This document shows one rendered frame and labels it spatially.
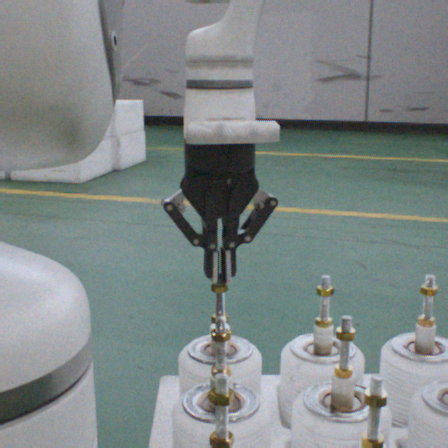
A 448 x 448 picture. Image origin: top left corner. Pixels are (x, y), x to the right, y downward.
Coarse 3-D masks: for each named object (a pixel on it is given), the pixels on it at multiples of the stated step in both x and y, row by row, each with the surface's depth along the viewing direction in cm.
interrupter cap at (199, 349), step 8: (208, 336) 76; (232, 336) 76; (192, 344) 74; (200, 344) 74; (208, 344) 74; (232, 344) 74; (240, 344) 74; (248, 344) 74; (192, 352) 72; (200, 352) 72; (208, 352) 72; (232, 352) 72; (240, 352) 72; (248, 352) 71; (200, 360) 70; (208, 360) 69; (232, 360) 70; (240, 360) 70
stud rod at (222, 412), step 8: (216, 376) 48; (224, 376) 48; (216, 384) 48; (224, 384) 47; (216, 392) 48; (224, 392) 48; (216, 408) 48; (224, 408) 48; (216, 416) 48; (224, 416) 48; (216, 424) 49; (224, 424) 48; (216, 432) 49; (224, 432) 48
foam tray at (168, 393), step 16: (160, 384) 80; (176, 384) 79; (272, 384) 79; (368, 384) 79; (160, 400) 76; (176, 400) 76; (272, 400) 76; (160, 416) 72; (272, 416) 72; (160, 432) 69; (272, 432) 69; (288, 432) 69; (400, 432) 69
